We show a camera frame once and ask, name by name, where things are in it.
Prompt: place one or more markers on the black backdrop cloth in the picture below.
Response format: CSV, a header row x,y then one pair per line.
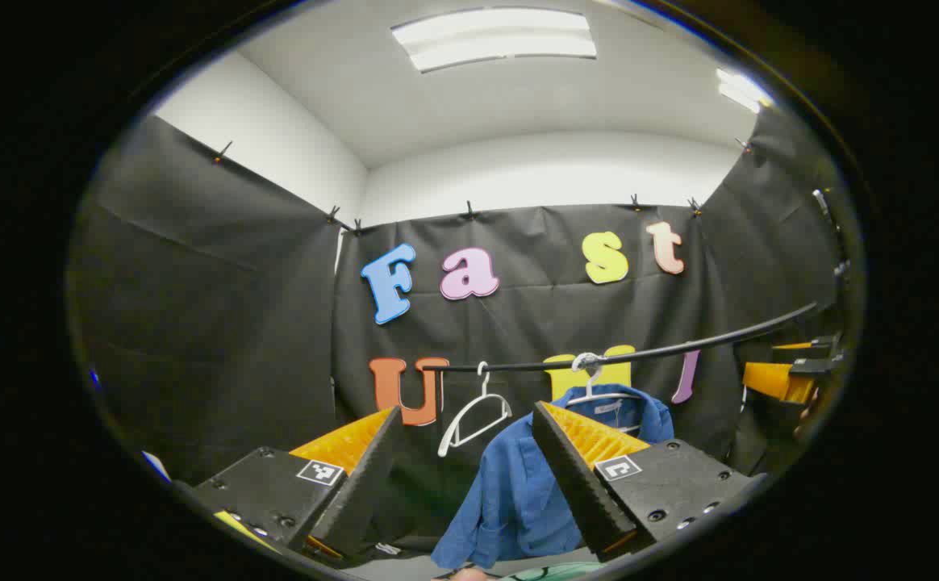
x,y
219,323

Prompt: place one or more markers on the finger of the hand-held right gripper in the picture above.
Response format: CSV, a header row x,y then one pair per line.
x,y
776,381
804,353

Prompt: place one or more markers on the white plastic hanger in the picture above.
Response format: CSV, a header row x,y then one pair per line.
x,y
482,407
590,387

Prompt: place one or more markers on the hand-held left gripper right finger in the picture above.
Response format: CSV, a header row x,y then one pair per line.
x,y
578,484

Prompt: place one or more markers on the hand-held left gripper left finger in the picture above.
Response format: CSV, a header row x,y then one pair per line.
x,y
369,492

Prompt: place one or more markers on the black clothes rack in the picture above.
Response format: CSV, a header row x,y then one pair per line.
x,y
679,349

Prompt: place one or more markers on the green laundry hamper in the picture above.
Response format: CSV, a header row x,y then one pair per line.
x,y
554,572

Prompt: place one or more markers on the large ceiling light panel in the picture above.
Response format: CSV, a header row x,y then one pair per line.
x,y
494,36

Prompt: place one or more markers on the small ceiling light panel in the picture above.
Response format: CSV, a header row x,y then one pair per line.
x,y
740,89

